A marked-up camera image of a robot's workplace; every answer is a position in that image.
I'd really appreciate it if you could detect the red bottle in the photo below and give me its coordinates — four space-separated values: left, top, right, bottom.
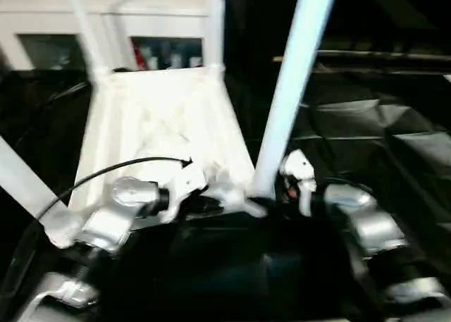
132 41 144 70

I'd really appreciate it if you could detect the white plastic table top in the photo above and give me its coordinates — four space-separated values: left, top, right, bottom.
49 64 269 249

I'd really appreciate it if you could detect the white plastic table leg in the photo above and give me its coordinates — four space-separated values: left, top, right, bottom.
206 0 227 73
249 0 342 200
0 134 85 249
64 0 107 84

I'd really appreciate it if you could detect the dark metal rail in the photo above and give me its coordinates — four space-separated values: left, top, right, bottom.
316 50 451 61

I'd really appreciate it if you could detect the white sideboard cabinet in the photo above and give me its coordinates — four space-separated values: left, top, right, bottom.
0 0 223 72

